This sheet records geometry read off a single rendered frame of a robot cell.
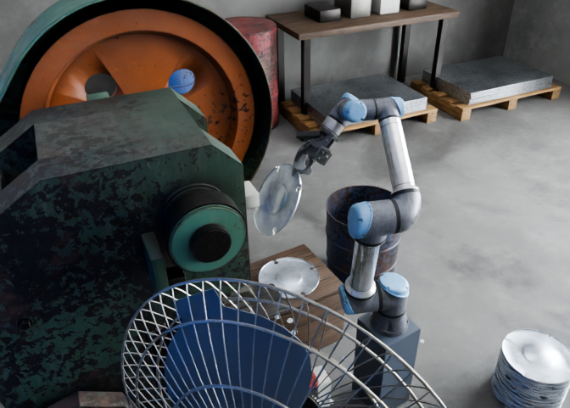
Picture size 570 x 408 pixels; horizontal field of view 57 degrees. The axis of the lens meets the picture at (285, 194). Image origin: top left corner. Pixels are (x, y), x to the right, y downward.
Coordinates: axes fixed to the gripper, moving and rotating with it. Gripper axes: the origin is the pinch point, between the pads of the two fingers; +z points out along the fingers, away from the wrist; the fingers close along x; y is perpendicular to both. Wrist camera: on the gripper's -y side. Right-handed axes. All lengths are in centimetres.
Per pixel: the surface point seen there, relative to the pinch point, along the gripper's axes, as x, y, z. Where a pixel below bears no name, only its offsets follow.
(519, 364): 103, 70, 10
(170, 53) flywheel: -63, -9, -8
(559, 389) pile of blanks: 109, 85, 8
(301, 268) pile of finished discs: 60, -20, 37
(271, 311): -4, 34, 41
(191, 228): -68, 56, 20
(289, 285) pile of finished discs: 52, -12, 45
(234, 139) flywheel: -28.8, -3.4, 2.3
